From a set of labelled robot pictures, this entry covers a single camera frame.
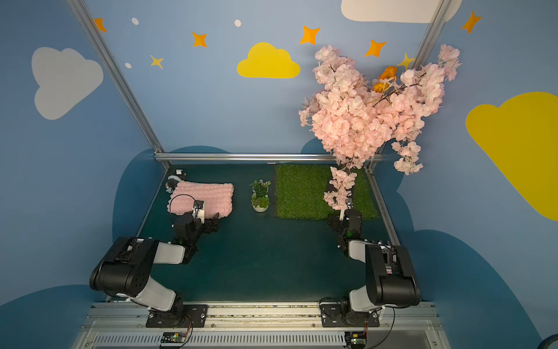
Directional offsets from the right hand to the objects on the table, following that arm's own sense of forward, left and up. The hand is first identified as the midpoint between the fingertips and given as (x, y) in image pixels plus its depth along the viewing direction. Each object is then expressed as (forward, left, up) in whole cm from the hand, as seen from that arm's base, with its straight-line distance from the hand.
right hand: (346, 211), depth 95 cm
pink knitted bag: (+3, +59, 0) cm, 59 cm away
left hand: (-4, +62, +2) cm, 62 cm away
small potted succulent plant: (+6, +40, -1) cm, 40 cm away
